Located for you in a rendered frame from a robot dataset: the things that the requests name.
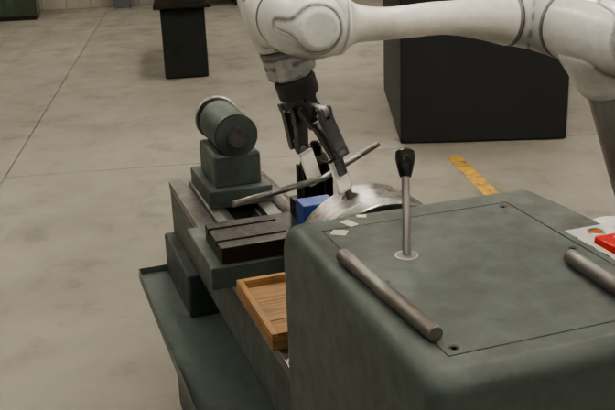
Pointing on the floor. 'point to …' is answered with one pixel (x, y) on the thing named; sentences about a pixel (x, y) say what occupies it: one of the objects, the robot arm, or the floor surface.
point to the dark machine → (471, 50)
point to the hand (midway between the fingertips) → (326, 175)
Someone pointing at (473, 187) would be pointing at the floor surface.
